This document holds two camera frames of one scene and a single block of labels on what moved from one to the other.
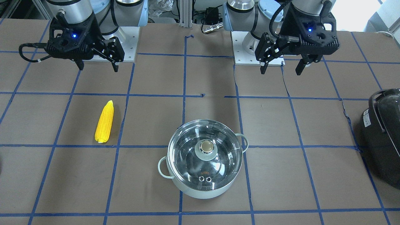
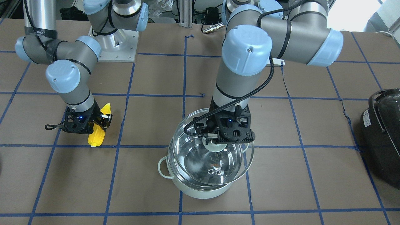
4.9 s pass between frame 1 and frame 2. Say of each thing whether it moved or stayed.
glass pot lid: moved
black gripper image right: moved
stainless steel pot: stayed
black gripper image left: moved
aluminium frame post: stayed
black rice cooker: stayed
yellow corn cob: moved
